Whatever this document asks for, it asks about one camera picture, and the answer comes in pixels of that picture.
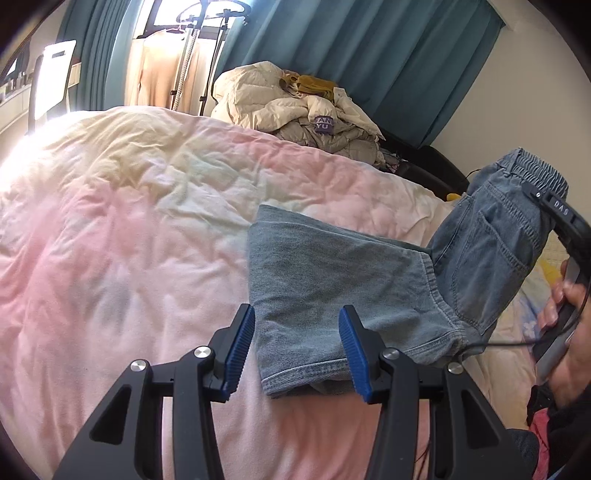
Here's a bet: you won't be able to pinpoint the pink quilted blanket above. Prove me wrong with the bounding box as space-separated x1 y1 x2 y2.
0 105 555 480

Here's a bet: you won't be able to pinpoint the white chair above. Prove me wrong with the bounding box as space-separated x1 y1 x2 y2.
28 39 78 133

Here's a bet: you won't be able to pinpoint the beige hanging garment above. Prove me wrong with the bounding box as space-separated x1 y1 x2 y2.
124 29 213 112

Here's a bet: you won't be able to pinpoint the garment rack stand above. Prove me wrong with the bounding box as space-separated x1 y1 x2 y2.
134 0 254 117

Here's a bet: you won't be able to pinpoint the black leather bench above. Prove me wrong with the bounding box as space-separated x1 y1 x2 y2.
382 129 472 195

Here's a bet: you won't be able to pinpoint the floral bed sheet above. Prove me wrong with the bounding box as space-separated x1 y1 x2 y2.
480 226 571 388

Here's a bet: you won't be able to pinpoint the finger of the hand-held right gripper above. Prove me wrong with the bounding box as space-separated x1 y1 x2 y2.
521 181 575 227

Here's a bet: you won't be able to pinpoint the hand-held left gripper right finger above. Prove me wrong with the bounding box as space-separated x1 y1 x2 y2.
338 305 532 480

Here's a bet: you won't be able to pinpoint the person's right hand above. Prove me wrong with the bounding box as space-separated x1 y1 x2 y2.
537 261 591 394

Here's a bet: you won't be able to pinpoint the narrow teal curtain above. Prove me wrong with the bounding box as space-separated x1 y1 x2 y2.
69 0 155 112

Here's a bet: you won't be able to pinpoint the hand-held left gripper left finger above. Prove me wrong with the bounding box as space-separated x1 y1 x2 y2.
53 304 257 480

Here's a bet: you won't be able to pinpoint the blue denim shorts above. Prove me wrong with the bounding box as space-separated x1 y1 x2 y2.
247 148 570 398

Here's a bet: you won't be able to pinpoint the mustard yellow cloth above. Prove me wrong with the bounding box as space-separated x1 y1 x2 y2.
279 71 339 101

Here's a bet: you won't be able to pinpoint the white desk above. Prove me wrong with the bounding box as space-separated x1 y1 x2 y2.
0 69 36 134

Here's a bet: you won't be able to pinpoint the black cable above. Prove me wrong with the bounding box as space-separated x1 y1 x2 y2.
457 339 541 363

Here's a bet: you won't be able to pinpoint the wide teal curtain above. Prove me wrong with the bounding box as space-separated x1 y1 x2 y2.
217 0 504 149

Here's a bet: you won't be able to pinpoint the pile of cream jackets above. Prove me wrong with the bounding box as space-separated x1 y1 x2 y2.
211 60 386 167

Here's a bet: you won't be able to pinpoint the person's right forearm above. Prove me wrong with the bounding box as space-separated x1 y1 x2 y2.
526 369 591 480

